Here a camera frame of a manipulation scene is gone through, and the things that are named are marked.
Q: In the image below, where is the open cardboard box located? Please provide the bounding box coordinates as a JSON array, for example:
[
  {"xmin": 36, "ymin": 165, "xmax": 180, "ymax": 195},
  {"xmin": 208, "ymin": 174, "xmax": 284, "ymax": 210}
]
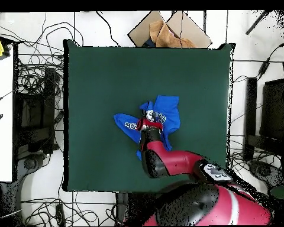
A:
[{"xmin": 127, "ymin": 10, "xmax": 212, "ymax": 48}]

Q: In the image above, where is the tan cloth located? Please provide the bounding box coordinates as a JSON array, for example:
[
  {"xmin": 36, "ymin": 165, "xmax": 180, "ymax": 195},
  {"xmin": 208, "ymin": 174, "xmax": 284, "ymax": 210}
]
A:
[{"xmin": 149, "ymin": 20, "xmax": 197, "ymax": 48}]

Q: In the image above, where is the white desk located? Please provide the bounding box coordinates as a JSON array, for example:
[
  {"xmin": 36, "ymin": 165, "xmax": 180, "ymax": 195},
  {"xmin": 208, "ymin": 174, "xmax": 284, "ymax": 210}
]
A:
[{"xmin": 0, "ymin": 46, "xmax": 14, "ymax": 182}]

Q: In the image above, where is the black rod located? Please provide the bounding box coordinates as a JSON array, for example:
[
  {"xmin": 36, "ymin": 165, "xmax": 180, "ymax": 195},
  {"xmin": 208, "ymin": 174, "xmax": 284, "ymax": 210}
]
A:
[{"xmin": 245, "ymin": 9, "xmax": 271, "ymax": 35}]

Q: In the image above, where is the dark green table cloth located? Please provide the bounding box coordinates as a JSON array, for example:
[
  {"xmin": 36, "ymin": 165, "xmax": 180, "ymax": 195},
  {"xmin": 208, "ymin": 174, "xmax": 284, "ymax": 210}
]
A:
[{"xmin": 63, "ymin": 38, "xmax": 235, "ymax": 198}]

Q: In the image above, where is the blue printed t-shirt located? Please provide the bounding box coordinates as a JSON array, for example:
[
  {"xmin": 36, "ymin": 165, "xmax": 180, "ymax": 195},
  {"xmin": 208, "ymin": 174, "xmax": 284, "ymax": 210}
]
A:
[{"xmin": 113, "ymin": 95, "xmax": 181, "ymax": 161}]

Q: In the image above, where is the black cable tangle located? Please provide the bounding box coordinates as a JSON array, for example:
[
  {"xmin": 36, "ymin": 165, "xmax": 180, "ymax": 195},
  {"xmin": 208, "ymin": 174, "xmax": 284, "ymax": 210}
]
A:
[
  {"xmin": 21, "ymin": 191, "xmax": 117, "ymax": 226},
  {"xmin": 14, "ymin": 21, "xmax": 84, "ymax": 100},
  {"xmin": 227, "ymin": 134, "xmax": 275, "ymax": 190}
]

